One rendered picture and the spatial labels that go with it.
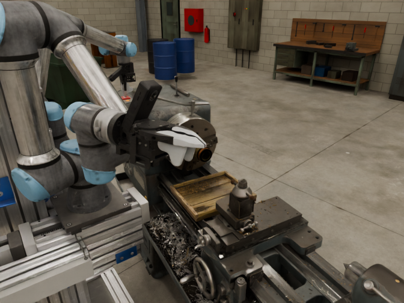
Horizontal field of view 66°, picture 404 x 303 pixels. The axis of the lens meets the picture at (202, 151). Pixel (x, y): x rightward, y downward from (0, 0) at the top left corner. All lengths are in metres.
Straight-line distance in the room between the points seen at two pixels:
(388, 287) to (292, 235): 0.54
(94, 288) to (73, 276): 1.10
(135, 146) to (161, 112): 1.19
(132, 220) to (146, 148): 0.66
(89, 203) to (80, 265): 0.19
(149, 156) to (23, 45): 0.45
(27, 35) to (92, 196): 0.53
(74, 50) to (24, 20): 0.13
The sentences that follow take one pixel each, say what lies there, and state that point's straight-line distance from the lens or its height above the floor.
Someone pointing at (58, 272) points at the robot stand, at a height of 1.07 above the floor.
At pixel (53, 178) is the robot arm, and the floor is 1.34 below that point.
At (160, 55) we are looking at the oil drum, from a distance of 8.13.
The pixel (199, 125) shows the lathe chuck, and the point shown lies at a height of 1.19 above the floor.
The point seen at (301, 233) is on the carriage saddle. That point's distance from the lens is 1.46.
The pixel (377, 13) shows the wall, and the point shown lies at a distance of 8.05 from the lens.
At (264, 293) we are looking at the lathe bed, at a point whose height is 0.86.
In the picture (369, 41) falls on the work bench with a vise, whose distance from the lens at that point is 8.05.
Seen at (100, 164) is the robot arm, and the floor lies 1.46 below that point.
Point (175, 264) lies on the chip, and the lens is 1.77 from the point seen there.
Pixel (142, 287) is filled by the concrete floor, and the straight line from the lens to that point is 2.43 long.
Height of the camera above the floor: 1.81
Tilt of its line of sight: 26 degrees down
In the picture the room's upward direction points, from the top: straight up
